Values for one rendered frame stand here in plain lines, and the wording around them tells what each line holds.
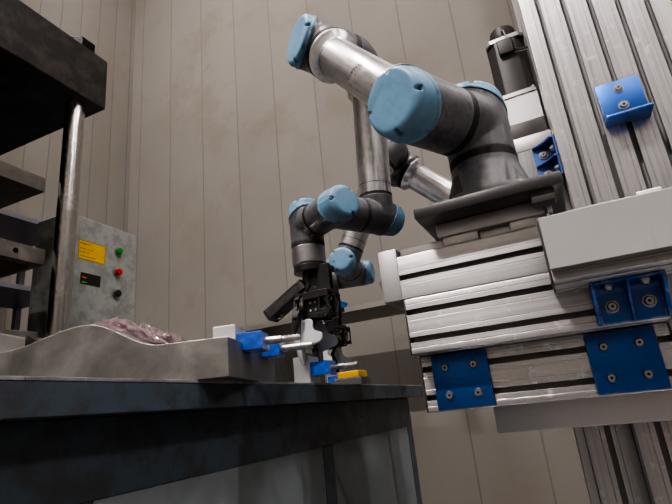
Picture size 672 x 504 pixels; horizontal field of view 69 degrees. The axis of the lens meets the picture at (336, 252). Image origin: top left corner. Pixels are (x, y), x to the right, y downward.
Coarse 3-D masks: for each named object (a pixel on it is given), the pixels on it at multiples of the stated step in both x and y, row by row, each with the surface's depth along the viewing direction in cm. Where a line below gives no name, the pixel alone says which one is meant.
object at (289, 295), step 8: (296, 288) 105; (304, 288) 105; (280, 296) 106; (288, 296) 105; (272, 304) 106; (280, 304) 106; (288, 304) 106; (264, 312) 107; (272, 312) 106; (280, 312) 106; (288, 312) 109; (272, 320) 107
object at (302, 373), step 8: (296, 360) 101; (312, 360) 101; (328, 360) 99; (296, 368) 100; (304, 368) 99; (312, 368) 99; (320, 368) 98; (328, 368) 98; (336, 368) 99; (344, 368) 99; (296, 376) 100; (304, 376) 99; (312, 376) 100; (320, 376) 102
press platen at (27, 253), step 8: (0, 240) 136; (8, 240) 138; (0, 248) 135; (8, 248) 138; (16, 248) 140; (24, 248) 142; (32, 248) 144; (0, 256) 136; (8, 256) 137; (16, 256) 139; (24, 256) 141; (32, 256) 144; (40, 256) 146; (24, 264) 144; (32, 264) 145; (40, 264) 145; (16, 272) 150
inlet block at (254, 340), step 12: (216, 336) 75; (228, 336) 75; (240, 336) 75; (252, 336) 74; (264, 336) 76; (276, 336) 76; (288, 336) 75; (300, 336) 76; (252, 348) 74; (264, 348) 75
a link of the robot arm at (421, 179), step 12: (408, 156) 154; (396, 168) 153; (408, 168) 153; (420, 168) 154; (396, 180) 156; (408, 180) 155; (420, 180) 153; (432, 180) 151; (444, 180) 151; (420, 192) 155; (432, 192) 151; (444, 192) 149
